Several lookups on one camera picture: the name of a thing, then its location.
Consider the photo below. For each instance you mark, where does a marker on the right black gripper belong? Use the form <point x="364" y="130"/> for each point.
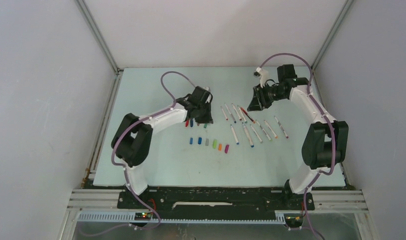
<point x="259" y="103"/>

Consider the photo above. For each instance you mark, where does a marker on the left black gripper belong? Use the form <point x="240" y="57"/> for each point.
<point x="207" y="119"/>

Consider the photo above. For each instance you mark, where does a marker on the red ink clear pen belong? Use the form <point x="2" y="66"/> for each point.
<point x="245" y="112"/>

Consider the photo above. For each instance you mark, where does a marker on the orange cap marker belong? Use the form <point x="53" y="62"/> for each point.
<point x="271" y="129"/>

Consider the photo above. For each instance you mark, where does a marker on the teal cap marker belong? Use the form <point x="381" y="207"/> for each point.
<point x="242" y="115"/>

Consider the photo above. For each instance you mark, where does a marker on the brown cap marker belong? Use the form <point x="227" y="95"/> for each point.
<point x="237" y="112"/>

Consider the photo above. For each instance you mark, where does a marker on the red cap marker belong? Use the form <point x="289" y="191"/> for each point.
<point x="224" y="113"/>

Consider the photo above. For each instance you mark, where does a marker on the dark blue cap marker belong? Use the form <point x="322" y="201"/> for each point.
<point x="230" y="113"/>

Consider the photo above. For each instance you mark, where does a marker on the green cap marker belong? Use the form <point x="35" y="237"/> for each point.
<point x="263" y="130"/>

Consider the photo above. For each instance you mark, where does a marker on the purple cap marker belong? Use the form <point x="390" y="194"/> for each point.
<point x="281" y="127"/>

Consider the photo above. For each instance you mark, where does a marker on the light blue marker body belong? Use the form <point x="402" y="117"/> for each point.
<point x="234" y="135"/>

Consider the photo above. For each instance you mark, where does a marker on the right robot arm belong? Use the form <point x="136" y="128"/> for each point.
<point x="326" y="140"/>

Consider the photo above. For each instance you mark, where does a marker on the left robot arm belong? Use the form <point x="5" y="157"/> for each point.
<point x="132" y="140"/>

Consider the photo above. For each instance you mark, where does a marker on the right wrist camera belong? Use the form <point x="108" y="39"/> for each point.
<point x="263" y="76"/>

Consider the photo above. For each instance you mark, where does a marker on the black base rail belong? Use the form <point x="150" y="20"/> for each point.
<point x="216" y="203"/>

